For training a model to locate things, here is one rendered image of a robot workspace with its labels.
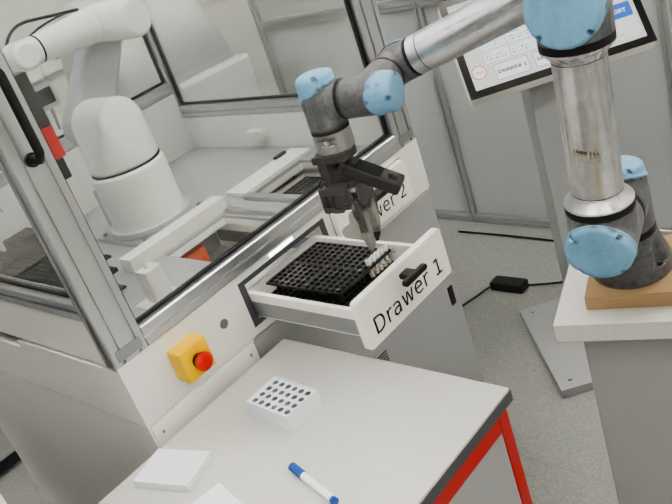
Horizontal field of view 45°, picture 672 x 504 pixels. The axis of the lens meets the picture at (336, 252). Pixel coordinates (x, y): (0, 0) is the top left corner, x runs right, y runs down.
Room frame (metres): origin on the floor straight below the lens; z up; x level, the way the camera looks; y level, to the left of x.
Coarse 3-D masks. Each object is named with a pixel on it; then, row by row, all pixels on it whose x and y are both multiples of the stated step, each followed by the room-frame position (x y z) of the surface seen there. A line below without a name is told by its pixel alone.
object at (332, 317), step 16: (304, 240) 1.81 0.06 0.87; (320, 240) 1.75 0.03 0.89; (336, 240) 1.71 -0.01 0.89; (352, 240) 1.67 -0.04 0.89; (288, 256) 1.71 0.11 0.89; (272, 272) 1.67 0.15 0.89; (256, 288) 1.63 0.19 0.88; (272, 288) 1.65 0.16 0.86; (256, 304) 1.58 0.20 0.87; (272, 304) 1.55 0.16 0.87; (288, 304) 1.51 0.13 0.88; (304, 304) 1.47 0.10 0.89; (320, 304) 1.44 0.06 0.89; (288, 320) 1.52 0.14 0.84; (304, 320) 1.48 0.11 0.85; (320, 320) 1.44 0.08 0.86; (336, 320) 1.41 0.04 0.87; (352, 320) 1.37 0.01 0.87
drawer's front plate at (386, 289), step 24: (432, 240) 1.50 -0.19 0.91; (408, 264) 1.44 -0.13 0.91; (432, 264) 1.48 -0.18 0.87; (384, 288) 1.38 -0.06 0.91; (408, 288) 1.43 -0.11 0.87; (432, 288) 1.47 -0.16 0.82; (360, 312) 1.33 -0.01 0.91; (384, 312) 1.37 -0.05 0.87; (408, 312) 1.41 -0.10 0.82; (384, 336) 1.36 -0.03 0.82
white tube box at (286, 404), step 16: (272, 384) 1.37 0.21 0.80; (288, 384) 1.36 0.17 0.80; (256, 400) 1.35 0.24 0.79; (272, 400) 1.33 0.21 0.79; (288, 400) 1.30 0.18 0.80; (304, 400) 1.28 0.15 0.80; (320, 400) 1.30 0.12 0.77; (256, 416) 1.33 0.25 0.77; (272, 416) 1.29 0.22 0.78; (288, 416) 1.25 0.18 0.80; (304, 416) 1.27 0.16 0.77
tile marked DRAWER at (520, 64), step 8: (520, 56) 2.16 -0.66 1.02; (496, 64) 2.17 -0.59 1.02; (504, 64) 2.16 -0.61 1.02; (512, 64) 2.15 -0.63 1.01; (520, 64) 2.15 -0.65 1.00; (528, 64) 2.14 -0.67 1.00; (496, 72) 2.15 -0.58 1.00; (504, 72) 2.15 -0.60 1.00; (512, 72) 2.14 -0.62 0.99; (520, 72) 2.13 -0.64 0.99
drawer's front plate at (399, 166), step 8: (400, 160) 1.96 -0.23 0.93; (392, 168) 1.93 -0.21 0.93; (400, 168) 1.95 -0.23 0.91; (408, 176) 1.97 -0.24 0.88; (408, 184) 1.96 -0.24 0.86; (400, 192) 1.94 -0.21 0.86; (408, 192) 1.96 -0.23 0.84; (384, 200) 1.89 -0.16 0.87; (400, 200) 1.93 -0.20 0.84; (408, 200) 1.95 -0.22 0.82; (392, 208) 1.91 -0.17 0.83; (336, 216) 1.78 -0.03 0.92; (344, 216) 1.80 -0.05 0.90; (384, 216) 1.88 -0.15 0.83; (336, 224) 1.78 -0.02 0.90; (344, 224) 1.79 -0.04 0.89; (336, 232) 1.79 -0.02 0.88
